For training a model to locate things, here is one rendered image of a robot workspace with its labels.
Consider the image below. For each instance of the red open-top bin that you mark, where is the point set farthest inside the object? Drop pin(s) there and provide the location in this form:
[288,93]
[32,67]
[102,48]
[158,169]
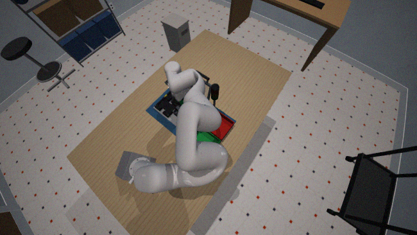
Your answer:
[226,125]

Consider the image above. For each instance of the green bin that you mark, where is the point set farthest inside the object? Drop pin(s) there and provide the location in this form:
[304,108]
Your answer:
[207,136]

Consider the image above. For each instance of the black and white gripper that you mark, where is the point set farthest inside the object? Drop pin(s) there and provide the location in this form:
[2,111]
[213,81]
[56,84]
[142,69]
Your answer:
[179,96]

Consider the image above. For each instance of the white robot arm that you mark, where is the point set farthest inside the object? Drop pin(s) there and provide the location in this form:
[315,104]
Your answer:
[204,161]

